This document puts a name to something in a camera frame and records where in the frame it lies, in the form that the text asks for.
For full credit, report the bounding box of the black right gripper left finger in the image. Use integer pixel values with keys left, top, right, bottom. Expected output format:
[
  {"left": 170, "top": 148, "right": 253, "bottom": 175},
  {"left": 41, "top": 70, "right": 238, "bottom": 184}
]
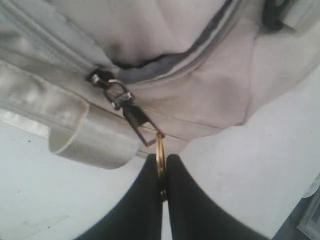
[{"left": 76, "top": 154, "right": 163, "bottom": 240}]

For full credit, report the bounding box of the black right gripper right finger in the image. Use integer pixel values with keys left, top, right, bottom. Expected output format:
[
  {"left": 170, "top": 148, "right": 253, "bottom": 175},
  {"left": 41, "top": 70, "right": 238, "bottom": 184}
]
[{"left": 166, "top": 154, "right": 266, "bottom": 240}]

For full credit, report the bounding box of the beige fabric duffel bag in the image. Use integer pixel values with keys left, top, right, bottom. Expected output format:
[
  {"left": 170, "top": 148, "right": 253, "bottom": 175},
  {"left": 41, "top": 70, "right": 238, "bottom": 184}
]
[{"left": 0, "top": 0, "right": 320, "bottom": 169}]

